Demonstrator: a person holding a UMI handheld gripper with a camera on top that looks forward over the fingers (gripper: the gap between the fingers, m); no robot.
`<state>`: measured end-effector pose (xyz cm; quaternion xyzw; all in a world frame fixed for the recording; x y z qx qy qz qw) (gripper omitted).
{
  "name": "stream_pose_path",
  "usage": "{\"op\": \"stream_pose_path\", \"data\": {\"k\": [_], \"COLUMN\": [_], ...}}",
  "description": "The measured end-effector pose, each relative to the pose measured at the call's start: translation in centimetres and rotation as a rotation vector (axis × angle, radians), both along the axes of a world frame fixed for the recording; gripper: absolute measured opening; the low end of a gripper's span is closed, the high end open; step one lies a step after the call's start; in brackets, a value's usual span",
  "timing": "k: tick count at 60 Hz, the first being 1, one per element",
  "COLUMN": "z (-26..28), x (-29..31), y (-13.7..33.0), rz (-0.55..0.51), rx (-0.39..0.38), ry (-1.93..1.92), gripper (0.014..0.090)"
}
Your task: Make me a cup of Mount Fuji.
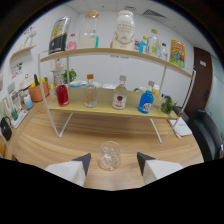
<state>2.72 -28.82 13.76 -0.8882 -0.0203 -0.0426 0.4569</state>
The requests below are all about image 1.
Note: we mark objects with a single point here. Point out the blue-rimmed bowl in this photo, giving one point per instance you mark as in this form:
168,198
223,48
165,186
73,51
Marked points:
78,84

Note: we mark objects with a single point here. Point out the small teal bottle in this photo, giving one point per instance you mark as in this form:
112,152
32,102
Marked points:
97,41

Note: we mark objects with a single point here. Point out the clear bottle with orange cap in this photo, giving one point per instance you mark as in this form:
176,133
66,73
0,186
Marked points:
90,96

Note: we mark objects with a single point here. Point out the white bowl with red pattern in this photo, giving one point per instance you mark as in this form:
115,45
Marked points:
109,86

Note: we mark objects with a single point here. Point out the red liquid bottle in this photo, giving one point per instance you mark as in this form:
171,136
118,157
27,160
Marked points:
62,96

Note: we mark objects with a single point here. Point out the red yellow paper cup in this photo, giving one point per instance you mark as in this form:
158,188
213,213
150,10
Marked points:
156,89

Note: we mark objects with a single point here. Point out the white appliance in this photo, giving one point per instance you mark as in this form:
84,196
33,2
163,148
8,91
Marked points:
26,84

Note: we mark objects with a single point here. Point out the pale blue small jar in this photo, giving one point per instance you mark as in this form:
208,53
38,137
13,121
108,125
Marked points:
28,102

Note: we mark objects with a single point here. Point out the green white mug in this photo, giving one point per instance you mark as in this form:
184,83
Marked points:
140,90

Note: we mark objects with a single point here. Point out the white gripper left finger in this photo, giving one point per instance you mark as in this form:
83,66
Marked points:
71,170

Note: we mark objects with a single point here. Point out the black sofa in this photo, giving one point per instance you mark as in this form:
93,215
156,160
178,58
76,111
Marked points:
208,136

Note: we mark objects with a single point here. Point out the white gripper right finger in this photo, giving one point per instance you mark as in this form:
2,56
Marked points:
156,169

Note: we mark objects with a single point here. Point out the clear glass cup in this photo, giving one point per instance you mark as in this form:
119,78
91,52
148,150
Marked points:
109,156

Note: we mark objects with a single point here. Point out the clear bottle with blue cap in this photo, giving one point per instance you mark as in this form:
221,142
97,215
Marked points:
164,52

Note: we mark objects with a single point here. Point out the clear bottle with green cap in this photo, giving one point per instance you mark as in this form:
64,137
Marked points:
153,43

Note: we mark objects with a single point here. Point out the white milk bottle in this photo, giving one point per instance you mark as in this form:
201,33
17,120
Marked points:
123,31

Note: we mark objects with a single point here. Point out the white tray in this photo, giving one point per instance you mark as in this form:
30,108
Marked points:
19,120

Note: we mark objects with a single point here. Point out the small pink bottle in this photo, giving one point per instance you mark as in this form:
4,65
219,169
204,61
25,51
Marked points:
71,45

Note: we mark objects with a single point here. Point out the green potted plant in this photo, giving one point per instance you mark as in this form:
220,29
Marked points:
69,76

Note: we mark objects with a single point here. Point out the small bottle with blue label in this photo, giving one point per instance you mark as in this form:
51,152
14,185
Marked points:
143,46

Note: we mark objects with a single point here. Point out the two-tier wooden shelf rack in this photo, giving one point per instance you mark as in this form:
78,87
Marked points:
106,108

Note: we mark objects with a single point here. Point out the blue liquid bottle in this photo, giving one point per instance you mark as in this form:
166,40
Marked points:
146,101

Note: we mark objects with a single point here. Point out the brown door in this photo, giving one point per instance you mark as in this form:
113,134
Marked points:
200,83

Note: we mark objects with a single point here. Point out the black bag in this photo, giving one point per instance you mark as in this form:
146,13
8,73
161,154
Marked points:
5,129

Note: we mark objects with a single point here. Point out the white notebook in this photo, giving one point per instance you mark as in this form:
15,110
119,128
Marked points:
181,127

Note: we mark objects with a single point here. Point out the ceiling air vent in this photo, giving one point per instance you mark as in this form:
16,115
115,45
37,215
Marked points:
154,13

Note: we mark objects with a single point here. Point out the wooden wall shelf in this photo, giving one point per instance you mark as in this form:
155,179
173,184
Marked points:
22,50

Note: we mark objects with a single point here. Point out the glass with limes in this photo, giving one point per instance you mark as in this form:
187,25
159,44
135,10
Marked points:
167,106

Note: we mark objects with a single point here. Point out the silver black drink can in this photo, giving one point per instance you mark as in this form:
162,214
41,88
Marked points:
59,36

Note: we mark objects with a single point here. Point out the clear bottle with red label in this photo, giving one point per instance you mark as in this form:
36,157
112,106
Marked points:
119,98

